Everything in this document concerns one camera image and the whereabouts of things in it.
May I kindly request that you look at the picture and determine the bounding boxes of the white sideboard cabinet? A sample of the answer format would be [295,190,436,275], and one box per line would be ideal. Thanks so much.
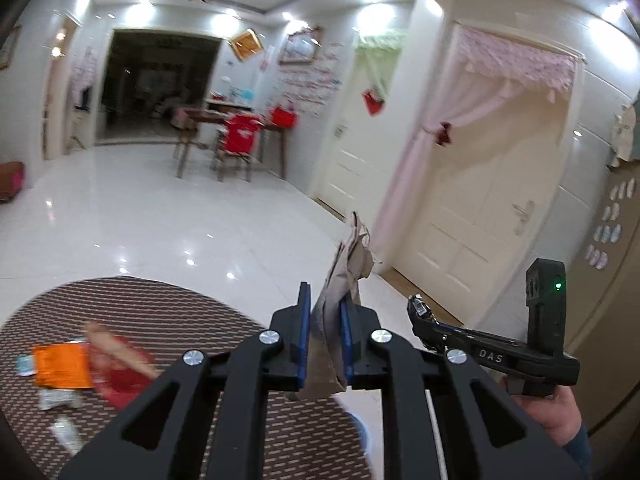
[205,98,261,134]

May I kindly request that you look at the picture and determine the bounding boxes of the clear plastic wrapper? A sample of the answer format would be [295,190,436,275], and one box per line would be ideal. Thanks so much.
[49,417,84,454]

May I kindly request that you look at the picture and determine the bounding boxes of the red diamond wall decoration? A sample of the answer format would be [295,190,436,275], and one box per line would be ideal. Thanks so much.
[229,28,266,63]

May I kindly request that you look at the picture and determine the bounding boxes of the beige hanging ornament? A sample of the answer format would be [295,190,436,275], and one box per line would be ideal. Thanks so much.
[606,104,639,169]

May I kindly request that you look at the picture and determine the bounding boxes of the red chair cover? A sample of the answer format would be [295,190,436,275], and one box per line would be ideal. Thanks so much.
[222,113,264,154]

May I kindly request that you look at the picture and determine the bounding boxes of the group of wall certificates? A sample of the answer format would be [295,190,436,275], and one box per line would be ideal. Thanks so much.
[276,42,347,112]

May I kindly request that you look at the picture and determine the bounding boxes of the white hallway door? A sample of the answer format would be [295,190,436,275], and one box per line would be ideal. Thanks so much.
[42,17,81,162]

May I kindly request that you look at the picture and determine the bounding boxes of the wooden chair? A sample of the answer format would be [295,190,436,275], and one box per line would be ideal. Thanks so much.
[210,130,256,184]

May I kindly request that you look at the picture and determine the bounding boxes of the tan cabinet panel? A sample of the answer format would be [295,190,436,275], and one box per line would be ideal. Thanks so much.
[569,110,640,438]

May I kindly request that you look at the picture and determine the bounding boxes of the red door pendant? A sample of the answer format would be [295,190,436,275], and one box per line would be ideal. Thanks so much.
[362,87,387,117]

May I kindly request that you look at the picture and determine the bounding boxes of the dark shiny wrapper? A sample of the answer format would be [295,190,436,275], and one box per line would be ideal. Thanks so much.
[407,295,434,321]

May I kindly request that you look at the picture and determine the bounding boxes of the large framed painting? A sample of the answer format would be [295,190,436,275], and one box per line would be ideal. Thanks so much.
[278,29,321,65]

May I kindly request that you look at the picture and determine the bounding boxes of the wooden dining table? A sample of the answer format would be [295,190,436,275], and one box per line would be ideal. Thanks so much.
[172,107,297,181]

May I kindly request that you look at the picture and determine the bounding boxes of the person's right hand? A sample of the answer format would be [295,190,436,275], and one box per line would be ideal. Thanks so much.
[519,385,584,447]

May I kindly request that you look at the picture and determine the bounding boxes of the brown red paper bag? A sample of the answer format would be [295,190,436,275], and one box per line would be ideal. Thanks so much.
[287,211,384,402]

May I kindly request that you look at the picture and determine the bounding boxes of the red patterned bag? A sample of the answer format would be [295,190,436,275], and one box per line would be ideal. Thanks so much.
[90,340,164,414]

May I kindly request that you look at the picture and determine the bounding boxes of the orange wrapper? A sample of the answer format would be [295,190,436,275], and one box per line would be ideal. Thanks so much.
[32,342,94,390]

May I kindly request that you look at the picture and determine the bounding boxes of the pink lace curtain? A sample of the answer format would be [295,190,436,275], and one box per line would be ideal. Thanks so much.
[372,27,577,262]

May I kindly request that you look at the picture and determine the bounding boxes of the group of oval magnets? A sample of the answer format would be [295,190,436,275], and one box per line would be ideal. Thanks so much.
[584,179,632,269]

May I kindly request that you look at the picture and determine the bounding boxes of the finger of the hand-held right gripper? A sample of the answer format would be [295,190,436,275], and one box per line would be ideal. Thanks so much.
[407,296,476,356]

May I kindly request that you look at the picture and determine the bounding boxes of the white hanging garment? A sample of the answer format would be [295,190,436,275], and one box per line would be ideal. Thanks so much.
[70,49,99,111]

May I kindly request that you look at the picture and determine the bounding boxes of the person's right forearm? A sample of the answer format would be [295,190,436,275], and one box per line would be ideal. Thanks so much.
[559,424,594,480]

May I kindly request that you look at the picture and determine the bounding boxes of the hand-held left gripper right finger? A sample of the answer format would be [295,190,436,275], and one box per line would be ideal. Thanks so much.
[340,297,584,480]

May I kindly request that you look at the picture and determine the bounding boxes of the cream door behind curtain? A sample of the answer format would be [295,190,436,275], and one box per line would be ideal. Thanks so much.
[394,85,572,312]

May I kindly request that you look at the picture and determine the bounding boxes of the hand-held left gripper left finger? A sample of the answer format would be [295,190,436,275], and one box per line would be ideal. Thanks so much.
[57,282,314,480]

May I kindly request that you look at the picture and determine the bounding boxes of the green lace valance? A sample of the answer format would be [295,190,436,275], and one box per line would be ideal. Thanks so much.
[352,29,409,51]

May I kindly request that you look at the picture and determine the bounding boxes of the beige oblong wrapper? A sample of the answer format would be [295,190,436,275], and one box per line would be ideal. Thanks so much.
[83,322,161,376]

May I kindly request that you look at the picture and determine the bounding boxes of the white door with red pendant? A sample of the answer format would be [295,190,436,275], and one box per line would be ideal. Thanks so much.
[317,47,402,209]

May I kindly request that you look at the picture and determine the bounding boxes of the wooden coat stand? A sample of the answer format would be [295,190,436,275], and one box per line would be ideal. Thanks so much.
[67,109,86,151]

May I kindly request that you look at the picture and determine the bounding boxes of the red upholstered bench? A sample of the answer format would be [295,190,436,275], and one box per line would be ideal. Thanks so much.
[0,161,25,204]

